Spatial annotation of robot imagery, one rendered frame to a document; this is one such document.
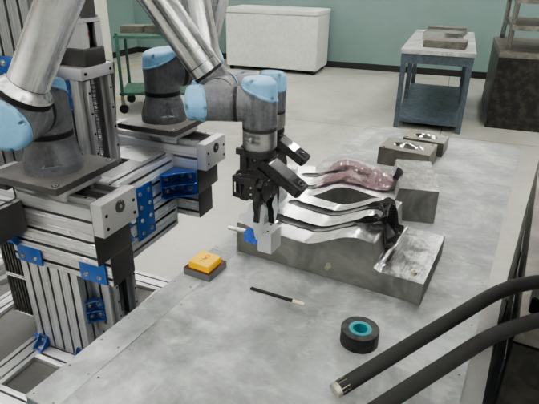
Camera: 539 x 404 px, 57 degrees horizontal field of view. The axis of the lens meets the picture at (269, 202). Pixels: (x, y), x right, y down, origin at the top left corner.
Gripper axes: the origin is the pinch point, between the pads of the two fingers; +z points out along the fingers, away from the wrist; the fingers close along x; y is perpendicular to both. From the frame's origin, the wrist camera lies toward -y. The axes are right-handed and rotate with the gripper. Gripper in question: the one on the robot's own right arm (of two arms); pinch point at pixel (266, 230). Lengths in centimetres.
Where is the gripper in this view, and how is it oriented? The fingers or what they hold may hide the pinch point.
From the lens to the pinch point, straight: 117.1
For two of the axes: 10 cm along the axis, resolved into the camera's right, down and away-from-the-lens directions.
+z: -0.2, 9.0, 4.3
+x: -4.7, 3.7, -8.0
